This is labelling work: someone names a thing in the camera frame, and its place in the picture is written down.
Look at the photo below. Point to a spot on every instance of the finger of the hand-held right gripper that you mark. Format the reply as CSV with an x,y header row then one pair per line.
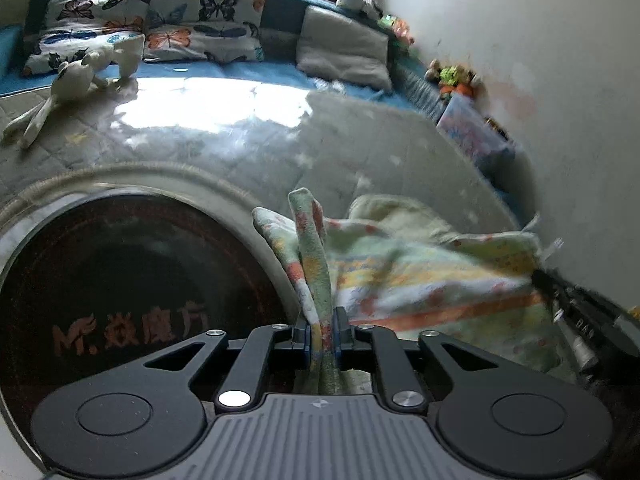
x,y
547,287

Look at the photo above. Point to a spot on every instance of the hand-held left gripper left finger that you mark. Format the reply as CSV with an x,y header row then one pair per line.
x,y
301,340

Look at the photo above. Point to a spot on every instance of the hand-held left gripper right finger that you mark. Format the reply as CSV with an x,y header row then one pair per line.
x,y
342,337

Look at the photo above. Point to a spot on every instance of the floral pastel garment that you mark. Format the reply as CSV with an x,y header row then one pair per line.
x,y
400,270

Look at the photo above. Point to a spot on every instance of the teal striped cushion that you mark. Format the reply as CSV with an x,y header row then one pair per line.
x,y
420,90

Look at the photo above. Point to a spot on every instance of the grey pillow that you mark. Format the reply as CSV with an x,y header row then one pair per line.
x,y
340,45

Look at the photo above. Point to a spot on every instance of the green orange plush toy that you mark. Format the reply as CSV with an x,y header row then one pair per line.
x,y
397,30

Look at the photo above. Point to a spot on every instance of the butterfly print pillow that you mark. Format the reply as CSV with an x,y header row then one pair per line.
x,y
85,25
210,25

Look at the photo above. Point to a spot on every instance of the white long-legged plush rabbit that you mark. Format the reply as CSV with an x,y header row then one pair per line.
x,y
70,82

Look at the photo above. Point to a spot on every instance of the teal bed frame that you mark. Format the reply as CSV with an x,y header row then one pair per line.
x,y
10,60

